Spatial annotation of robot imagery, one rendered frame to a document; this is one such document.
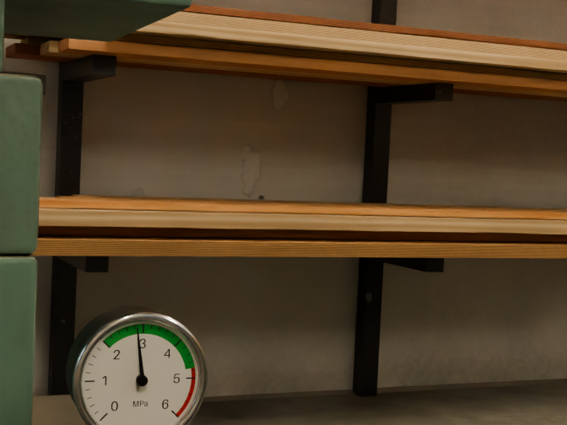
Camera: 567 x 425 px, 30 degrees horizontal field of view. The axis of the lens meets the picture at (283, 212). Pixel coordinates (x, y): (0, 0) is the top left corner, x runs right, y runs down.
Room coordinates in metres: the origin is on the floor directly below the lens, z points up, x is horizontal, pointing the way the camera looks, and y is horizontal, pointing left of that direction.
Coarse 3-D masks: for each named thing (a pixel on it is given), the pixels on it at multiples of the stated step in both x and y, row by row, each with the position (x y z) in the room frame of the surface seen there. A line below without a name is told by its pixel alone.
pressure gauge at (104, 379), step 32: (96, 320) 0.49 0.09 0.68; (128, 320) 0.48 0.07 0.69; (160, 320) 0.48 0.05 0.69; (96, 352) 0.47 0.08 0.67; (128, 352) 0.48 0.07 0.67; (160, 352) 0.48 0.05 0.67; (192, 352) 0.49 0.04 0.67; (96, 384) 0.47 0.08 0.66; (128, 384) 0.48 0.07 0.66; (160, 384) 0.49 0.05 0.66; (192, 384) 0.49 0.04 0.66; (96, 416) 0.47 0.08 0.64; (128, 416) 0.48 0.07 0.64; (160, 416) 0.49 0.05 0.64; (192, 416) 0.49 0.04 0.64
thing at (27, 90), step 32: (0, 96) 0.52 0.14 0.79; (32, 96) 0.52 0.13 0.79; (0, 128) 0.52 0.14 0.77; (32, 128) 0.52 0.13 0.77; (0, 160) 0.52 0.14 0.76; (32, 160) 0.52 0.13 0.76; (0, 192) 0.52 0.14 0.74; (32, 192) 0.52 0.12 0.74; (0, 224) 0.52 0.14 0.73; (32, 224) 0.53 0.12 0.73
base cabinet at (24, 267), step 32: (0, 256) 0.52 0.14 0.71; (32, 256) 0.53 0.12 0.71; (0, 288) 0.52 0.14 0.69; (32, 288) 0.53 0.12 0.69; (0, 320) 0.52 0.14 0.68; (32, 320) 0.53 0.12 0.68; (0, 352) 0.52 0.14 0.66; (32, 352) 0.53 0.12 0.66; (0, 384) 0.52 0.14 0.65; (32, 384) 0.53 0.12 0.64; (0, 416) 0.52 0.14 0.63
